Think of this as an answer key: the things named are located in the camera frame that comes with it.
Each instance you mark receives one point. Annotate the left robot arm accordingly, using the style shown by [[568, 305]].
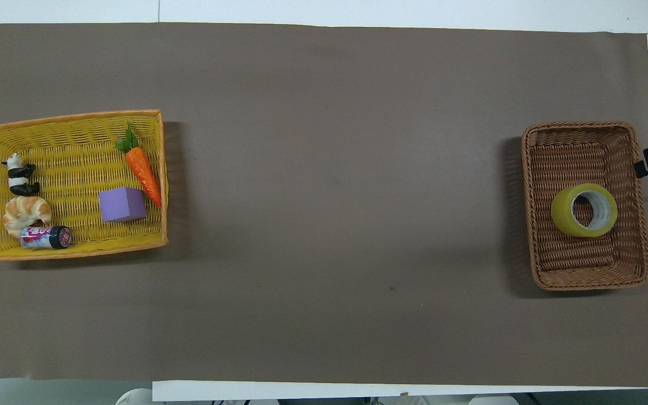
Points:
[[133, 398]]

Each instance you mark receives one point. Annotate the brown wicker basket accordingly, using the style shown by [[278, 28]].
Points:
[[577, 264]]

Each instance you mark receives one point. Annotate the yellow woven basket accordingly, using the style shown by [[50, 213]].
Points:
[[71, 157]]

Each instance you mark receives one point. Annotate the toy croissant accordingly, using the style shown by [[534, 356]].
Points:
[[23, 212]]

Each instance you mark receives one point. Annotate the yellow tape roll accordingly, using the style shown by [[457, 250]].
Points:
[[566, 216]]

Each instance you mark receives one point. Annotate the toy carrot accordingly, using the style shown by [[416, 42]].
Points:
[[141, 169]]

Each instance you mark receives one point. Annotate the small drink can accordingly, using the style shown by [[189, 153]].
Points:
[[45, 237]]

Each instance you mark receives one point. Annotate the panda figurine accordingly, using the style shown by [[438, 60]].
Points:
[[18, 175]]

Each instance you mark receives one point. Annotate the purple cube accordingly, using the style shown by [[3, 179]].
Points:
[[121, 205]]

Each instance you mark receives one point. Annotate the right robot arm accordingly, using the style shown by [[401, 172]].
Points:
[[493, 400]]

